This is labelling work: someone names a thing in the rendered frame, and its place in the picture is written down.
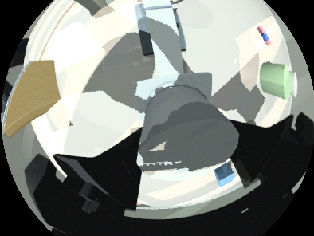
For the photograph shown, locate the light blue box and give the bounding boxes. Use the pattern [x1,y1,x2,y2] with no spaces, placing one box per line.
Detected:
[214,163,234,187]

